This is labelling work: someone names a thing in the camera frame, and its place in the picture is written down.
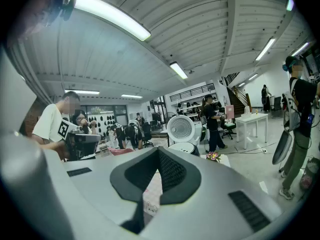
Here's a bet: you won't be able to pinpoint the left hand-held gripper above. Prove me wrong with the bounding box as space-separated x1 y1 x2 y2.
57 118 101 161

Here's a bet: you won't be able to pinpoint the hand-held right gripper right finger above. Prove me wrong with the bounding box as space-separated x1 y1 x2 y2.
157 145 202 206

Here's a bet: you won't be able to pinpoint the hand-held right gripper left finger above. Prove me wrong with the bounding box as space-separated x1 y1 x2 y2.
109 145 161 235

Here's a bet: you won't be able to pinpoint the white perforated steam plate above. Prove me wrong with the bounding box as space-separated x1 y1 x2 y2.
169 142 198 155

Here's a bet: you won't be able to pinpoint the person's left forearm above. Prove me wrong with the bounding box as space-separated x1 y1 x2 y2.
37 138 69 161

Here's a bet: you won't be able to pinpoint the pink cloth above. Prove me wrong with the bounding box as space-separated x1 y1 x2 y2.
107 146 135 157

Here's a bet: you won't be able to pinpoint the pink checkered tablecloth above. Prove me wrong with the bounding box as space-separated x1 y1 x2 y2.
142 170 165 217

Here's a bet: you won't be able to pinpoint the purple yellow potted flowers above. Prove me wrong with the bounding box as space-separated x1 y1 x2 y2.
205 151 222 163

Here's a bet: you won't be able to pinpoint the blue rice cooker white lid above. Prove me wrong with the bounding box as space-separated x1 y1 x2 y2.
166 114 201 158

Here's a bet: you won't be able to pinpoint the white shelf rack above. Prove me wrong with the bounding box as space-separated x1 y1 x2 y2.
174 100 223 121

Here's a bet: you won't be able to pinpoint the pink box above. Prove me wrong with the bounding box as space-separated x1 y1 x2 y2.
224 105 235 120

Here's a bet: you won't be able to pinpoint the black balcony railing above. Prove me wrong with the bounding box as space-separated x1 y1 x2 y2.
169 83 216 102

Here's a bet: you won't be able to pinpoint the white table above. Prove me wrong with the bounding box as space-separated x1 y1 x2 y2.
235 112 269 150

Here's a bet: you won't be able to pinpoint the staircase with railing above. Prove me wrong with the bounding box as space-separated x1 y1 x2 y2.
226 72 252 115

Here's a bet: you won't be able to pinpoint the person's head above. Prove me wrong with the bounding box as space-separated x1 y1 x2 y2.
7 0 65 47

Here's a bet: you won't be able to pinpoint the group of black wall items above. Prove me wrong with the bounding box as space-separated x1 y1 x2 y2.
87 115 116 138

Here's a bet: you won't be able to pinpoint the black pedestal fan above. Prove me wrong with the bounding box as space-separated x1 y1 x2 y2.
163 111 177 125

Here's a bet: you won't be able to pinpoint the black head-worn camera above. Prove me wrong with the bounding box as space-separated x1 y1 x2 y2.
59 0 77 22

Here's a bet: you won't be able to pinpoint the wire waste basket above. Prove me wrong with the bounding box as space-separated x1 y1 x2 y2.
299 157 320 191

